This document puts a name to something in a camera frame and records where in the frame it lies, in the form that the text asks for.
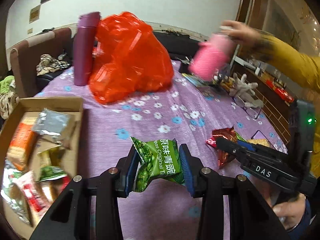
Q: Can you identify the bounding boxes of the yellow green snack packet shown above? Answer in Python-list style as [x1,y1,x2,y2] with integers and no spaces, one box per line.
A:
[37,145,66,167]

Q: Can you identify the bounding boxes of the purple thermos bottle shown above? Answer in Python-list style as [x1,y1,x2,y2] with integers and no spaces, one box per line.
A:
[73,11,100,86]

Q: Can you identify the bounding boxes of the hand holding right gripper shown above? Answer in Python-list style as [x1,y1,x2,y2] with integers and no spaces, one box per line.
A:
[272,193,306,230]

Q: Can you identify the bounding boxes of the silver foil packet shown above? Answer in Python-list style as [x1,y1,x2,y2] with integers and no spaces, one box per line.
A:
[31,108,76,148]

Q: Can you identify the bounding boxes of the green pea snack packet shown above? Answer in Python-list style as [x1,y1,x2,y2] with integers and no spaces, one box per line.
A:
[131,137,184,192]

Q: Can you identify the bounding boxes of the eyeglasses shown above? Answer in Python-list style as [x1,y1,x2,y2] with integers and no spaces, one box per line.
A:
[232,96,262,120]

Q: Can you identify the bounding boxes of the purple floral tablecloth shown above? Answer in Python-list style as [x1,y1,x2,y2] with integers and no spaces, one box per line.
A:
[39,69,286,239]

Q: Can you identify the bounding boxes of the pink bottle with knit sleeve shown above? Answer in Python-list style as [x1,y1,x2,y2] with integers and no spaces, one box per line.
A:
[189,25,236,81]

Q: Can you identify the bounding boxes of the person's hand on bottle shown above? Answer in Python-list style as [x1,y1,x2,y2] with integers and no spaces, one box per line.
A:
[221,20,261,47]

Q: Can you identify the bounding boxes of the white plush toy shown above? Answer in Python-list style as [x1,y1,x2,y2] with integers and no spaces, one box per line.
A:
[229,73,264,109]

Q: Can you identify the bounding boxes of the red plastic bag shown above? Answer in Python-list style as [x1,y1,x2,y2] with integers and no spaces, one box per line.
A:
[88,12,174,105]

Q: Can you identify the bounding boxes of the orange cracker packet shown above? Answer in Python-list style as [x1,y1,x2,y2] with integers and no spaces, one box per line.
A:
[7,118,37,171]

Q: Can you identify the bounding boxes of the brown sofa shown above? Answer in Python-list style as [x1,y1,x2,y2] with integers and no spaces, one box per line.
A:
[10,28,72,98]

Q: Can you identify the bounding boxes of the dark red snack packet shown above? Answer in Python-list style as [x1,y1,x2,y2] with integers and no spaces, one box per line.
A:
[206,126,247,169]

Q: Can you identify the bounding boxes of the yellow sleeve forearm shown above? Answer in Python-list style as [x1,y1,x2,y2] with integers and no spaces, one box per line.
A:
[251,29,319,93]

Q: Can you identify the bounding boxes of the cardboard box tray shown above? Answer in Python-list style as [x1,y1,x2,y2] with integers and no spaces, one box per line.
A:
[0,96,84,240]

